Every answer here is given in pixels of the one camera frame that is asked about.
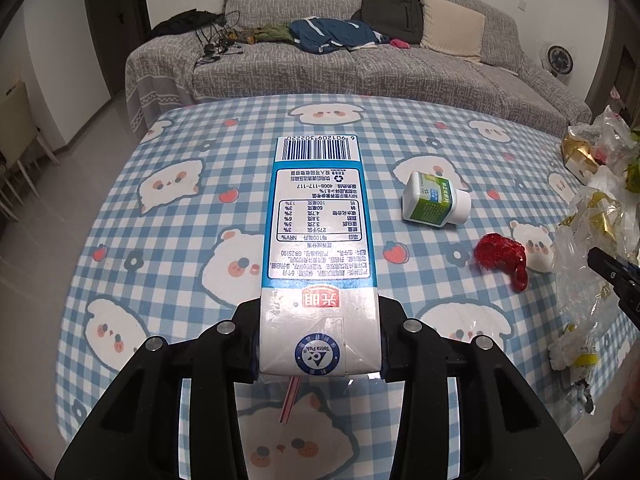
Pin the green white medicine bottle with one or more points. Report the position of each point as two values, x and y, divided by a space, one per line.
430 200

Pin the black cloth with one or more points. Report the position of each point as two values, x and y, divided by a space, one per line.
185 22

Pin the green potted plant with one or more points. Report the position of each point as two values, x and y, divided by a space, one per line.
635 174

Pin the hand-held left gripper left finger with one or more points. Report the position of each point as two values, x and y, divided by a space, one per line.
245 340

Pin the blue white milk carton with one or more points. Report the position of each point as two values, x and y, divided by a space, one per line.
320 210

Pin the pink cloth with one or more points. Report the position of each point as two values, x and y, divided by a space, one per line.
400 43

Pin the cream dining chair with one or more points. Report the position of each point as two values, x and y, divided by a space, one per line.
15 125

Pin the black backpack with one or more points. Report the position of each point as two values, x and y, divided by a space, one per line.
390 10

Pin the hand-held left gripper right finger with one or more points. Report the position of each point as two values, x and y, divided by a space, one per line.
392 340

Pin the blue checked bear tablecloth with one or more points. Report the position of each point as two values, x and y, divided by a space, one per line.
200 260

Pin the green cloth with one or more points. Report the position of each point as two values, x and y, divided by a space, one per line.
270 34

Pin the beige cushion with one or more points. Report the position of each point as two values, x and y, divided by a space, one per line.
452 27

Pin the striped drinking straw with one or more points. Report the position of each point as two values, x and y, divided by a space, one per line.
290 400

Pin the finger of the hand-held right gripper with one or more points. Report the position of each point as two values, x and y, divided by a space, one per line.
615 267

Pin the blue jacket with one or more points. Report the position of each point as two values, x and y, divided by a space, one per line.
325 35

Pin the red mesh net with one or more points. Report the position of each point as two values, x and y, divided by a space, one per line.
500 255

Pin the large clear plastic bag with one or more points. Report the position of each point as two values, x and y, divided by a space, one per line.
610 125

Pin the dark door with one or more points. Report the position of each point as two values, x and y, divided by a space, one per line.
125 0

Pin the grey sofa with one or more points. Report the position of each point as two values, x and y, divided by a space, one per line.
350 75

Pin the gold white box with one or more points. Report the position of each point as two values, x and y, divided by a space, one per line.
580 155

